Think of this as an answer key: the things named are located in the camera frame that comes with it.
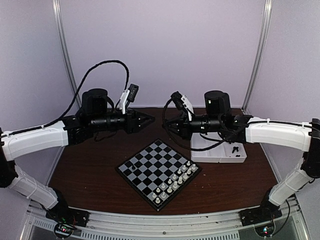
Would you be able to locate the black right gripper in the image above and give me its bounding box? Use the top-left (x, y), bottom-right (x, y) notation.
top-left (162, 110), bottom-right (223, 141)

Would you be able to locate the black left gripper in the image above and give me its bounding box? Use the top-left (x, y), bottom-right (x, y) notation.
top-left (90, 106), bottom-right (156, 134)

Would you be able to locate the black white chessboard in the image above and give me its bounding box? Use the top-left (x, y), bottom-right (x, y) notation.
top-left (115, 138), bottom-right (202, 212)

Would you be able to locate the white plastic divided tray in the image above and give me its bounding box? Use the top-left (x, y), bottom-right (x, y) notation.
top-left (190, 142), bottom-right (247, 164)

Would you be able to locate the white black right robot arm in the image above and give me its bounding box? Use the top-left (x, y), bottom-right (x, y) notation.
top-left (161, 90), bottom-right (320, 221)

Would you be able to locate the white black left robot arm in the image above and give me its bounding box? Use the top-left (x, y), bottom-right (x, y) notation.
top-left (0, 84), bottom-right (155, 222)

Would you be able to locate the white chess piece row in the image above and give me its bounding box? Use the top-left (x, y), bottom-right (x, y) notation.
top-left (148, 160), bottom-right (200, 207)

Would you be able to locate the pile of black chess pieces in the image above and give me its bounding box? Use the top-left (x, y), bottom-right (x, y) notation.
top-left (229, 146), bottom-right (242, 158)

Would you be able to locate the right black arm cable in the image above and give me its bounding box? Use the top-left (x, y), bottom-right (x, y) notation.
top-left (161, 98), bottom-right (191, 151)

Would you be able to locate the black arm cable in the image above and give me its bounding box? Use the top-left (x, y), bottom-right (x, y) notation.
top-left (42, 59), bottom-right (131, 128)
top-left (161, 98), bottom-right (191, 151)

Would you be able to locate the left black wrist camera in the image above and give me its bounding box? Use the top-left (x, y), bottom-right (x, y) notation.
top-left (127, 83), bottom-right (139, 103)

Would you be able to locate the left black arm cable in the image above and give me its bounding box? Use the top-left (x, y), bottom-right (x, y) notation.
top-left (42, 59), bottom-right (131, 128)

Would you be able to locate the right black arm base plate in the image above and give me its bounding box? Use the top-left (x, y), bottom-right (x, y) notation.
top-left (239, 199), bottom-right (283, 227)

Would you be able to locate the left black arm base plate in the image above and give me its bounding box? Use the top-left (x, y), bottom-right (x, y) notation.
top-left (44, 201), bottom-right (90, 227)

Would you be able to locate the left aluminium frame post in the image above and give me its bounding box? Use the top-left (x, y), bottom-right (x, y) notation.
top-left (52, 0), bottom-right (77, 94)

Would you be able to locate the aluminium frame post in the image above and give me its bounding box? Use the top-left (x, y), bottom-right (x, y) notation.
top-left (241, 0), bottom-right (273, 112)
top-left (52, 0), bottom-right (77, 94)

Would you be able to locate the front aluminium rail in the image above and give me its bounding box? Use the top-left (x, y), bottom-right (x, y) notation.
top-left (17, 197), bottom-right (311, 240)

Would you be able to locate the right aluminium frame post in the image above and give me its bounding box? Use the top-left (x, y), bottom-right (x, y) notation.
top-left (241, 0), bottom-right (273, 112)

